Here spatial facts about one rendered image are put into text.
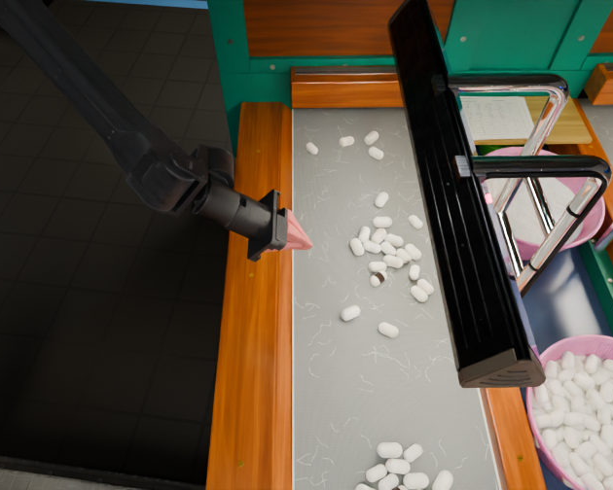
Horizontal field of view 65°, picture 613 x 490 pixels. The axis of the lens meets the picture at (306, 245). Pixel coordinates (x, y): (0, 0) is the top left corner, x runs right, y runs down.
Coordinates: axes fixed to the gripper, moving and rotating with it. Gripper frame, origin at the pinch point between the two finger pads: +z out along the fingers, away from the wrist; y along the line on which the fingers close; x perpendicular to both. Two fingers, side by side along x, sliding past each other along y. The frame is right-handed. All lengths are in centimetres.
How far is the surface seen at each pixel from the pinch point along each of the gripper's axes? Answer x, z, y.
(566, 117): -32, 51, 40
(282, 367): 10.8, 3.7, -16.7
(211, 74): 96, 20, 165
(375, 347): 2.0, 16.6, -12.8
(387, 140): -2.8, 22.3, 37.2
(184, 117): 102, 13, 133
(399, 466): -0.4, 16.5, -31.7
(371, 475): 2.3, 13.5, -32.9
